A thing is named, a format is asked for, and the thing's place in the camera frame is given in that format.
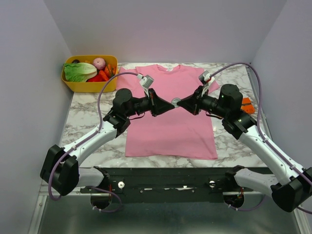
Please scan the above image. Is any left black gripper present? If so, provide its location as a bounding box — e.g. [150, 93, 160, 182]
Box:
[125, 89, 176, 118]

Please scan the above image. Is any round blue yellow brooch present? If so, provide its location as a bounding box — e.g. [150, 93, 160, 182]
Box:
[171, 98, 181, 108]

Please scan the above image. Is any pink t-shirt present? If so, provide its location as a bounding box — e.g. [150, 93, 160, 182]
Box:
[116, 64, 217, 160]

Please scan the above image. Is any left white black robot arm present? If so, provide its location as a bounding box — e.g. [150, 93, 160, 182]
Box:
[40, 88, 174, 200]

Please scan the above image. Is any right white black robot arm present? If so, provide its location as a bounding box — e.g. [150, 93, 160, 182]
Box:
[177, 84, 312, 212]

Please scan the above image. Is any orange black packet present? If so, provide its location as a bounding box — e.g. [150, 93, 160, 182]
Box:
[241, 97, 255, 114]

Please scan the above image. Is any red toy pepper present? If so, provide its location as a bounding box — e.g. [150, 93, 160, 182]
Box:
[87, 70, 110, 82]

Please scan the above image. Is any pink toy onion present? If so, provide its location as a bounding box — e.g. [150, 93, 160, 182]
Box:
[93, 58, 106, 70]

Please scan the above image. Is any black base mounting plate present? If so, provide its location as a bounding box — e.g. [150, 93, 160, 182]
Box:
[50, 167, 254, 204]

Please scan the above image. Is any green toy lettuce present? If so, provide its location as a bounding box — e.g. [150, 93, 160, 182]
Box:
[63, 62, 98, 82]

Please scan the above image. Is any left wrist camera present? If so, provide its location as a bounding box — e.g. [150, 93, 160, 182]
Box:
[137, 74, 154, 97]

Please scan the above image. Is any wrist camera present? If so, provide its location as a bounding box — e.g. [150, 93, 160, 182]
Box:
[198, 71, 215, 96]
[137, 74, 154, 97]

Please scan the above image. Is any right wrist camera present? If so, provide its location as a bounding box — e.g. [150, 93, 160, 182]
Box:
[198, 71, 215, 96]

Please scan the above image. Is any aluminium frame rail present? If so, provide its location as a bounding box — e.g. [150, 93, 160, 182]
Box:
[39, 175, 299, 195]

